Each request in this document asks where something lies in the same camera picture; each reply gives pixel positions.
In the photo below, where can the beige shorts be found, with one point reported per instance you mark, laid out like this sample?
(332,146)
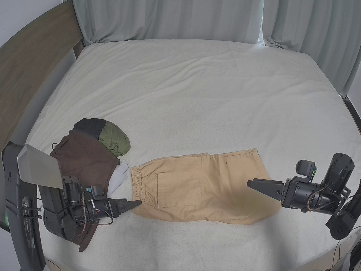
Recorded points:
(197,188)

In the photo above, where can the window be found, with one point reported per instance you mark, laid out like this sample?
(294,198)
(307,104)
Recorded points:
(261,40)

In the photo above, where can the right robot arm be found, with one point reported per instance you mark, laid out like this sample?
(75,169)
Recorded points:
(338,174)

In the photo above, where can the pale green curtain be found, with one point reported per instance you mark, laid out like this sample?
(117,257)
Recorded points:
(310,15)
(169,10)

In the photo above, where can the black garment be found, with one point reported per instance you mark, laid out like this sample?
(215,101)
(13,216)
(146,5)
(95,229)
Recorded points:
(87,127)

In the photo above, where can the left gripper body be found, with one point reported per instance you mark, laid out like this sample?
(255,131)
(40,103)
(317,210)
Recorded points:
(105,207)

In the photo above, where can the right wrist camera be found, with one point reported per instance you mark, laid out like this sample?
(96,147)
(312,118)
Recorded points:
(306,168)

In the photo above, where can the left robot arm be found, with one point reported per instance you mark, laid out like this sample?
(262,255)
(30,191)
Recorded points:
(36,165)

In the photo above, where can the bed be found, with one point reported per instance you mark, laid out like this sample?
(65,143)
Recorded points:
(197,80)

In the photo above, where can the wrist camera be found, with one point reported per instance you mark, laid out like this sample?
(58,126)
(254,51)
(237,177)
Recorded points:
(96,192)
(306,168)

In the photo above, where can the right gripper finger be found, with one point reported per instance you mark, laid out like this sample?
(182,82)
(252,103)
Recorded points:
(272,185)
(272,193)

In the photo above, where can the white garment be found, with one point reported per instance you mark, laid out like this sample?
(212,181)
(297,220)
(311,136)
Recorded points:
(120,176)

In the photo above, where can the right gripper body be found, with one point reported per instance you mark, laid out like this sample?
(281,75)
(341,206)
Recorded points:
(299,195)

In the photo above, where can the brown shorts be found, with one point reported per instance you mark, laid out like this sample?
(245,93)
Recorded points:
(84,159)

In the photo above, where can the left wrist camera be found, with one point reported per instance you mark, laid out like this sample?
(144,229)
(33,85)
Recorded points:
(96,192)

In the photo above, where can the green garment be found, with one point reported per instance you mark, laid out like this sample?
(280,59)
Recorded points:
(115,138)

